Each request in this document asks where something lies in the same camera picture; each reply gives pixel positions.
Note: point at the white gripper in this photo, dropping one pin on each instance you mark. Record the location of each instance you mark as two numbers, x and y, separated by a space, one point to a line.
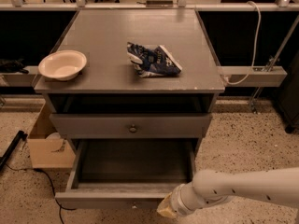
177 200

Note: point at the grey drawer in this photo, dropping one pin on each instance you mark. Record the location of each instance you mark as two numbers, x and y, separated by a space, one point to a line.
127 173
110 126

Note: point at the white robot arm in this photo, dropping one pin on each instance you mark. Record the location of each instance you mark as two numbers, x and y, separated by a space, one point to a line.
209 188

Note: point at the grey top drawer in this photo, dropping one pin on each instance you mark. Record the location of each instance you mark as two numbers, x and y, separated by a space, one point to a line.
110 126

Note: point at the grey wooden drawer cabinet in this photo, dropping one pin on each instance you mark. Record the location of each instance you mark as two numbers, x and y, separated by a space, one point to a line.
109 84

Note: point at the cardboard box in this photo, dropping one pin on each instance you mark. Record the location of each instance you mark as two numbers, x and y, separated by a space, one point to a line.
48 150

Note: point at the blue white snack bag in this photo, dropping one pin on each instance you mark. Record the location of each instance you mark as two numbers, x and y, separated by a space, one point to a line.
157 62

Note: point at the black pole on floor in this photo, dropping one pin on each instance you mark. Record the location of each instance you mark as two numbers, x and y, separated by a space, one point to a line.
21 135

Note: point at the white bowl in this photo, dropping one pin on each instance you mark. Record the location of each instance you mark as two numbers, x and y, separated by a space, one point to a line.
62 65

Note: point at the black cloth on rail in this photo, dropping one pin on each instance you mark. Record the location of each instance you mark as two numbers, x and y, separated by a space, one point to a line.
12 66

